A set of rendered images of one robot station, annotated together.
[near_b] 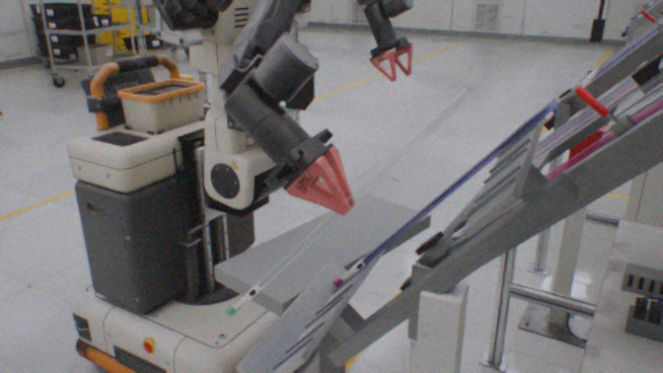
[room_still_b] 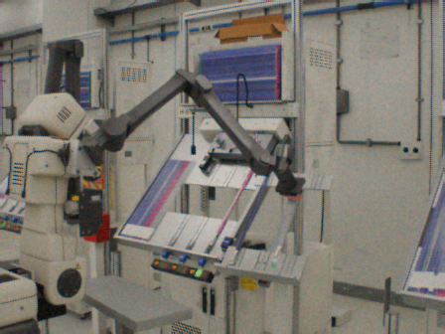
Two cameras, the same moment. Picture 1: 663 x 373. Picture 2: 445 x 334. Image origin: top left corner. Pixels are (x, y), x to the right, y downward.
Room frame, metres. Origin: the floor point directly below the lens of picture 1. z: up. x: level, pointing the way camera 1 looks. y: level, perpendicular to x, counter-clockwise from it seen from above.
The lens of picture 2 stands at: (0.60, 2.04, 1.27)
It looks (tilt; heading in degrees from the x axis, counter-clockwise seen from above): 4 degrees down; 280
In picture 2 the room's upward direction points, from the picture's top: straight up
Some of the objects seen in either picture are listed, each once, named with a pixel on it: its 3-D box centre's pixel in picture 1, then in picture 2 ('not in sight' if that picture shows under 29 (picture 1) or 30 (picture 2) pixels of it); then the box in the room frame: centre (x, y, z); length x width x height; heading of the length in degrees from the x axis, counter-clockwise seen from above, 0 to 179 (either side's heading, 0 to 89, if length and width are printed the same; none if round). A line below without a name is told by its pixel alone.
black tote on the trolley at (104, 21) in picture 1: (90, 23); not in sight; (6.17, 2.56, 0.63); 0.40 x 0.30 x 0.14; 164
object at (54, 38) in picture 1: (66, 37); not in sight; (7.02, 3.22, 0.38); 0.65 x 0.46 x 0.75; 62
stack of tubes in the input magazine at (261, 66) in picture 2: not in sight; (242, 75); (0.95, -0.75, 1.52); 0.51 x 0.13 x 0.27; 150
